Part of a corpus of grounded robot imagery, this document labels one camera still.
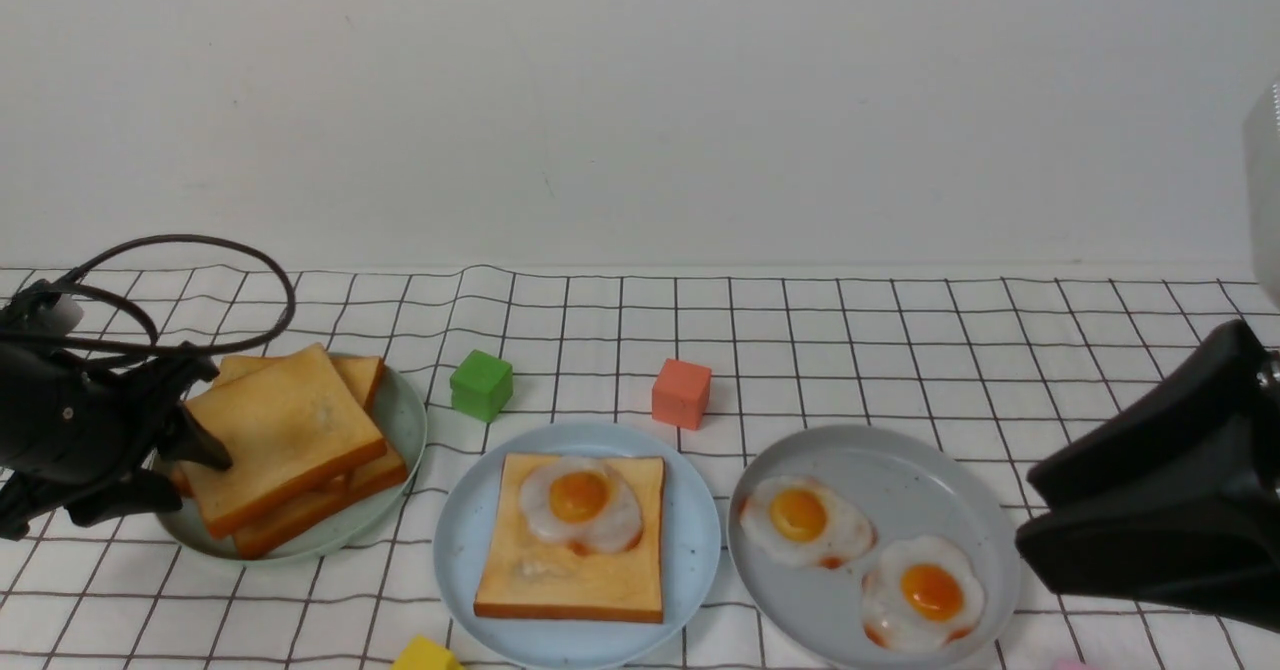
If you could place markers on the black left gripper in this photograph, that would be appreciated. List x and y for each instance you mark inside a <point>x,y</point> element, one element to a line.
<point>77,435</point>

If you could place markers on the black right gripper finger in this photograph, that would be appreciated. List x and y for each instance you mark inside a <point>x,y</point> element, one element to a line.
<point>1217,383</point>
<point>1214,556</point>

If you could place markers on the toast slice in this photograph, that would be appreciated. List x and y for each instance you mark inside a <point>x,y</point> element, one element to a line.
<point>361,374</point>
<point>303,512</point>
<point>529,580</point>
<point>289,428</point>

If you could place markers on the fried egg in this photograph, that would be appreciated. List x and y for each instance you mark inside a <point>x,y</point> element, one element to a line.
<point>581,504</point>
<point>920,594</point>
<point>800,522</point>

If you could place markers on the pale green plate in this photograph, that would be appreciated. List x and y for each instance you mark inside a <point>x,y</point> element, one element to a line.
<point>401,416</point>

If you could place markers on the white checkered tablecloth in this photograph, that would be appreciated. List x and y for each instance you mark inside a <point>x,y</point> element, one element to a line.
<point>997,372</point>

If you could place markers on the grey plate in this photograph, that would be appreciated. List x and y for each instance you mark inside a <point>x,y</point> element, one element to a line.
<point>906,488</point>

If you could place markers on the yellow cube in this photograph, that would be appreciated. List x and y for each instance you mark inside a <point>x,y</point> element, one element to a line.
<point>423,654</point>

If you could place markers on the green cube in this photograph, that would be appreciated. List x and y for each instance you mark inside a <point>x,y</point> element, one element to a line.
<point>481,386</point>

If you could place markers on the orange-red cube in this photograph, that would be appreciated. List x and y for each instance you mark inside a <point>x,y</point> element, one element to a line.
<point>680,394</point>

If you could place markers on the light blue plate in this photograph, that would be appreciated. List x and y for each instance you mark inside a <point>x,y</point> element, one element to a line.
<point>690,552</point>

